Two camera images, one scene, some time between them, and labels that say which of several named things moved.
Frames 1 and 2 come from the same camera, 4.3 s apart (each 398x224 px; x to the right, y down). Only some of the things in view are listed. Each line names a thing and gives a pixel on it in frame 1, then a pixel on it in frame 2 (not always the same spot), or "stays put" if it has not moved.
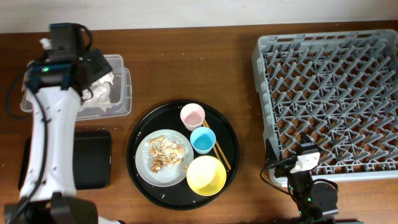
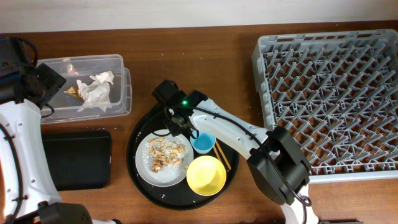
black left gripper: x=99 y=63 → x=51 y=79
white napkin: x=101 y=92 stays put
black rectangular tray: x=92 y=161 stays put
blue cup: x=203 y=139 stays put
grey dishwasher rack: x=340 y=89 stays put
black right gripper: x=271 y=155 → x=174 y=129
